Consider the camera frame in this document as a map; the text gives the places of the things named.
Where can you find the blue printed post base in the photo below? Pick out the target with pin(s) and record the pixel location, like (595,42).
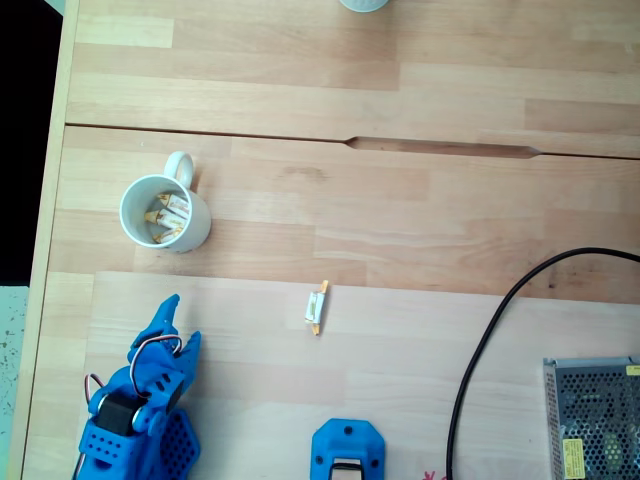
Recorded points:
(347,440)

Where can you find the white orange sweet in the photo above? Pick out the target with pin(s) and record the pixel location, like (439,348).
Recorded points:
(176,202)
(167,235)
(315,307)
(167,217)

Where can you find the white round object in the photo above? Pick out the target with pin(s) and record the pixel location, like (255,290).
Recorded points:
(365,4)

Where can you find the light wooden board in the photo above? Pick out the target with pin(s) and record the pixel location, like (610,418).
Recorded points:
(400,360)

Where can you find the white ceramic mug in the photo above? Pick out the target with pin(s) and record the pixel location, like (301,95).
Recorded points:
(198,225)

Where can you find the perforated metal power supply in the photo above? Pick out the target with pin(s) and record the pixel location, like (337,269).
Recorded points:
(590,400)

